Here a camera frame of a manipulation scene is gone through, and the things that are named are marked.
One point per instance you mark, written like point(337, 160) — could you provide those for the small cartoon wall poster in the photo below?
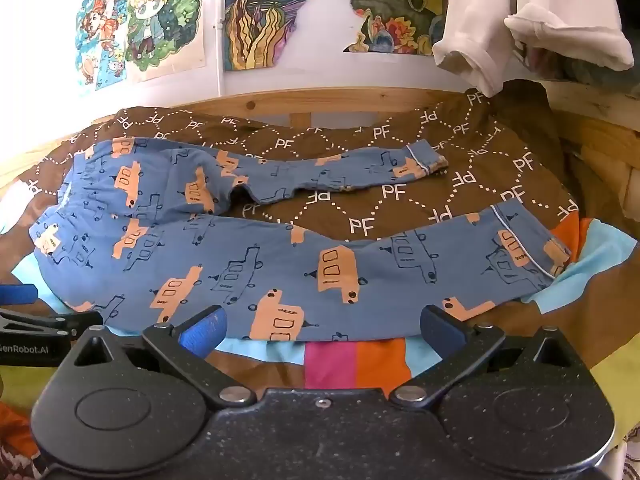
point(97, 40)

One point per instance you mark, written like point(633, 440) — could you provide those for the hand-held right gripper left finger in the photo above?
point(202, 334)

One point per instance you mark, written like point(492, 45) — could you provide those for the wooden bed frame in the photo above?
point(260, 105)

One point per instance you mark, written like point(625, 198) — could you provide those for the blue car-print pants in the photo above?
point(200, 260)

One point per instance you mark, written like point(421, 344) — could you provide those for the cartoon figure wall poster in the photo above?
point(160, 25)

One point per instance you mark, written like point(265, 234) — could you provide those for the torn colourful wall poster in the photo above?
point(395, 20)

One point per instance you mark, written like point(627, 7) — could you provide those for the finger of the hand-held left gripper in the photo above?
point(17, 294)
point(50, 324)

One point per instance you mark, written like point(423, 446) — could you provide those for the swirl pattern wall poster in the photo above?
point(270, 15)

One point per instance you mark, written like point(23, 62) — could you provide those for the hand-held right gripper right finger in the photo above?
point(441, 326)

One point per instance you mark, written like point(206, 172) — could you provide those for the multicolour striped blanket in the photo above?
point(380, 360)

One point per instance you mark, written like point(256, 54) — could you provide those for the white hanging garment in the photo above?
point(480, 20)

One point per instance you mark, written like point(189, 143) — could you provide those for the brown letter-print blanket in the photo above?
point(350, 170)

